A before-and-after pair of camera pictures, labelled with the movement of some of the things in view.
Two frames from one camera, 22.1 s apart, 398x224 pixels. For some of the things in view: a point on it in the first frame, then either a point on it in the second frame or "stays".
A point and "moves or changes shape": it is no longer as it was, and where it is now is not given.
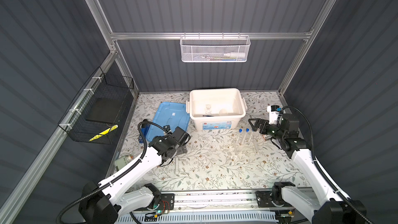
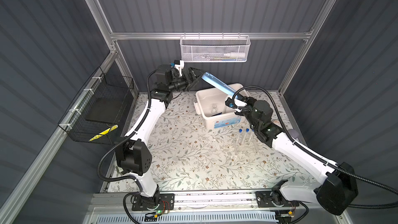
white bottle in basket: x=235 y=55 stays
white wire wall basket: x=211 y=49 stays
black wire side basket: x=93 y=116 stays
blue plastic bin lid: x=173 y=114 to x=218 y=83
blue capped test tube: x=240 y=131 stays
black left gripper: x=182 y=150 to x=192 y=79
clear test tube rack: x=245 y=143 stays
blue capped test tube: x=247 y=130 stays
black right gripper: x=265 y=123 to x=249 y=101
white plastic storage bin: x=215 y=109 moves or changes shape
